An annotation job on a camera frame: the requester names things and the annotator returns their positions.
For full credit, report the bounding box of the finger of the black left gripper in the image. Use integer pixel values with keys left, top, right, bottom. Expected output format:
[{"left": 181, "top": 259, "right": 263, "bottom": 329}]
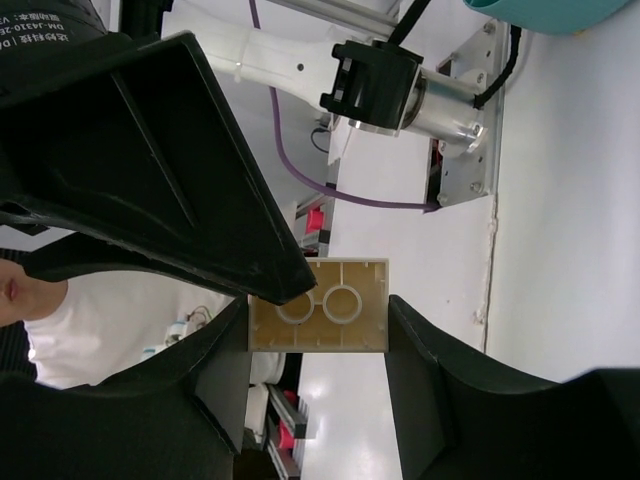
[{"left": 1, "top": 32, "right": 316, "bottom": 305}]

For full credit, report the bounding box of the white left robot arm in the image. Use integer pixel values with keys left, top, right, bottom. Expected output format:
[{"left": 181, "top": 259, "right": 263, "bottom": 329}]
[{"left": 1, "top": 1, "right": 488, "bottom": 304}]

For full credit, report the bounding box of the person in white shirt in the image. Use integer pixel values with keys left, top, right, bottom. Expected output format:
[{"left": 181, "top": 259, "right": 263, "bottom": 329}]
[{"left": 1, "top": 260, "right": 232, "bottom": 389}]

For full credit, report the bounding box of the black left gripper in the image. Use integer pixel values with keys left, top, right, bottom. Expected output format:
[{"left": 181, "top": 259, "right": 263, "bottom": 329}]
[{"left": 0, "top": 0, "right": 126, "bottom": 101}]

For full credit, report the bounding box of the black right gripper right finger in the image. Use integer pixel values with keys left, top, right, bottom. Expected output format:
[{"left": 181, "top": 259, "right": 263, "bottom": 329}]
[{"left": 385, "top": 295, "right": 639, "bottom": 479}]

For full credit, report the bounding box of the yellow small lego brick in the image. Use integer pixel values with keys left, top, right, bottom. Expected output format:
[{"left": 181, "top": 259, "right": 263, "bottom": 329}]
[{"left": 248, "top": 258, "right": 389, "bottom": 353}]

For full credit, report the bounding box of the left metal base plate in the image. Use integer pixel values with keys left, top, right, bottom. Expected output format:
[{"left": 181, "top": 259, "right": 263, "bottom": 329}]
[{"left": 438, "top": 20, "right": 509, "bottom": 207}]

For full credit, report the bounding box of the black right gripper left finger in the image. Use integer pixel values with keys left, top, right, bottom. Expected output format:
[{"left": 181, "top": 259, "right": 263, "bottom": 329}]
[{"left": 1, "top": 298, "right": 251, "bottom": 479}]

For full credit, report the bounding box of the teal divided round container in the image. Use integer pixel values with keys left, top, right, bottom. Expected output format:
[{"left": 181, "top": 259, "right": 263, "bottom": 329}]
[{"left": 464, "top": 0, "right": 629, "bottom": 35}]

